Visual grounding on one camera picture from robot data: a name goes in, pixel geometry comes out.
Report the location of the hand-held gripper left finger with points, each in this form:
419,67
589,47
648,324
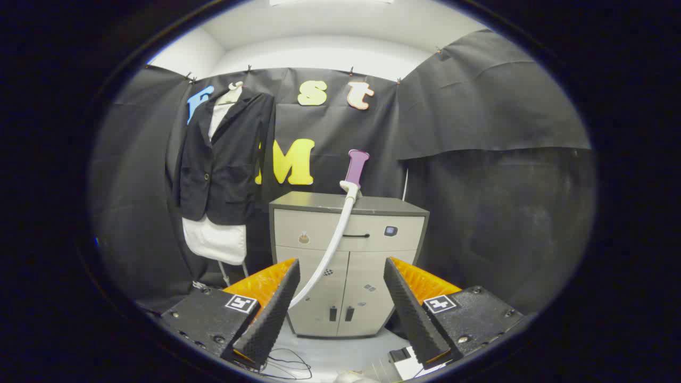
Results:
274,319

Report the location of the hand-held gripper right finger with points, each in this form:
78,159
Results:
412,319

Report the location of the black suit jacket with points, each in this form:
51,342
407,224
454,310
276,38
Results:
234,175

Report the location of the white black box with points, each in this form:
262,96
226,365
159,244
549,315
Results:
407,364

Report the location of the grey cabinet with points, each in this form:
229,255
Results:
372,250

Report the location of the white rounded object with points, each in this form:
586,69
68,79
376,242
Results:
351,377

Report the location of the black backdrop cloth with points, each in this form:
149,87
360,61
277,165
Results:
479,213

